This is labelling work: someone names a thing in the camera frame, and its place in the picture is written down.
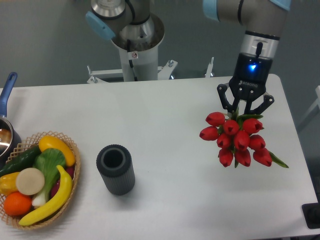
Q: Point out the yellow squash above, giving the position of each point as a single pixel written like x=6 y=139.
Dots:
x=52 y=142

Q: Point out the blue handled saucepan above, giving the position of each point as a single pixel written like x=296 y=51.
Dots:
x=9 y=138

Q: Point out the black device at table edge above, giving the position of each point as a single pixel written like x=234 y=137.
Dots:
x=311 y=212

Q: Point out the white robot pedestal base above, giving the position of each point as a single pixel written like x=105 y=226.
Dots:
x=137 y=36

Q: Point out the orange fruit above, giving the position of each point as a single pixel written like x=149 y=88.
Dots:
x=17 y=204

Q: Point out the beige round disc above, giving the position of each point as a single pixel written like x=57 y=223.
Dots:
x=30 y=181

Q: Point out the woven wicker basket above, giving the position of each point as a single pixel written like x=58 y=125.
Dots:
x=26 y=144

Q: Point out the green bok choy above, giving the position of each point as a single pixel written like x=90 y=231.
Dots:
x=47 y=163

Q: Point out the dark grey ribbed vase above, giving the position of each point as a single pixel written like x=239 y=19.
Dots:
x=114 y=163

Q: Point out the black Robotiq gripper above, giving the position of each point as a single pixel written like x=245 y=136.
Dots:
x=248 y=83

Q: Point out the yellow bell pepper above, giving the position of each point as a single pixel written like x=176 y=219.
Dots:
x=8 y=183

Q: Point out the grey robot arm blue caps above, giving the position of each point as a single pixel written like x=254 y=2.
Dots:
x=263 y=19

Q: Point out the yellow banana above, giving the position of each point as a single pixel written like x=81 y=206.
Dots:
x=54 y=204

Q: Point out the purple red vegetable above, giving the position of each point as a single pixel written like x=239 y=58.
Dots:
x=70 y=170

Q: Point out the green cucumber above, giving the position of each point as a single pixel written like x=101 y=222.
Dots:
x=22 y=161

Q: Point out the red tulip bouquet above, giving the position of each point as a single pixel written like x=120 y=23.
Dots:
x=237 y=137

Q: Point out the white frame at right edge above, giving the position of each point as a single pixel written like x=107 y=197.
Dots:
x=312 y=111

